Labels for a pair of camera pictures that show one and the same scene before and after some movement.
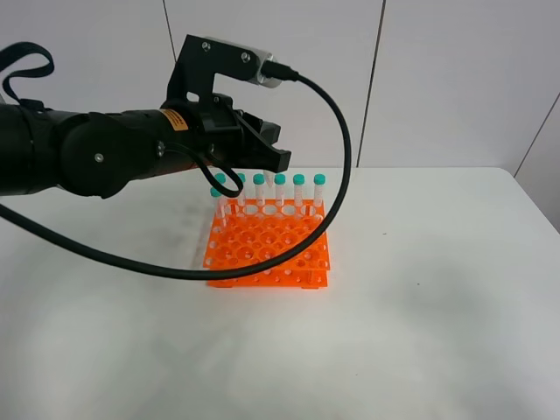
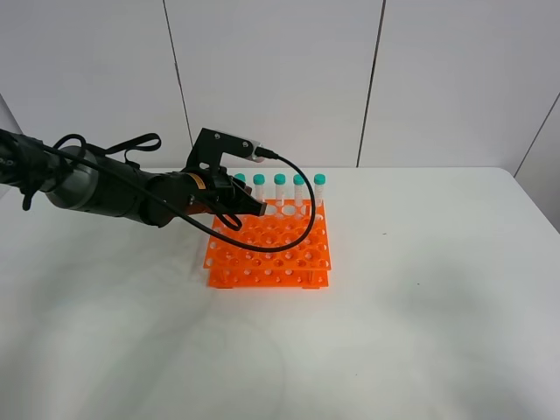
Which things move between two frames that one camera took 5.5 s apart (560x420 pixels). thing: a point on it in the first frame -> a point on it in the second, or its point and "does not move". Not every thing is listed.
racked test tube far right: x=319 y=179 does not move
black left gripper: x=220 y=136 -> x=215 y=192
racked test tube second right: x=298 y=181 does not move
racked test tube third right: x=279 y=180 does not move
